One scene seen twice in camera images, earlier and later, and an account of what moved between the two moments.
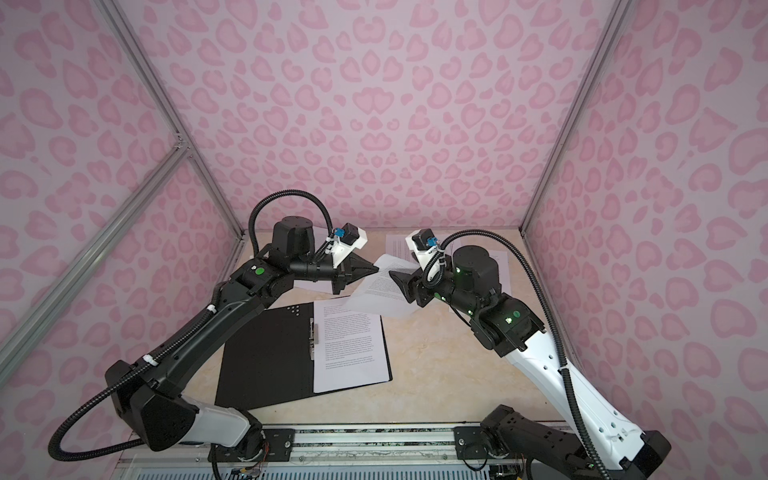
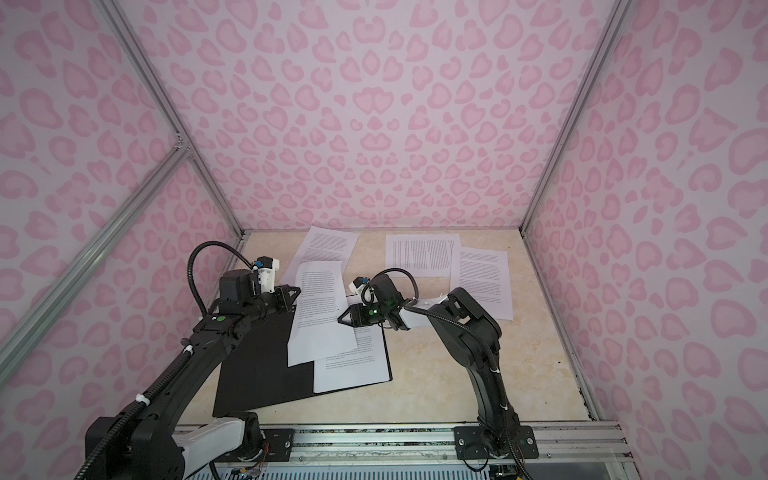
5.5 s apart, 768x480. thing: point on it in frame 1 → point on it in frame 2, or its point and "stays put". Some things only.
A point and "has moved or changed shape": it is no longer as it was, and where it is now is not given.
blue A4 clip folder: x=267 y=359 stays put
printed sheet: x=379 y=294 has moved or changed shape
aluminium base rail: x=505 y=443 stays put
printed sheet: x=349 y=346 stays put
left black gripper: x=347 y=276 → x=285 y=301
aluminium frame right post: x=615 y=18 stays put
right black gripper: x=412 y=285 → x=357 y=311
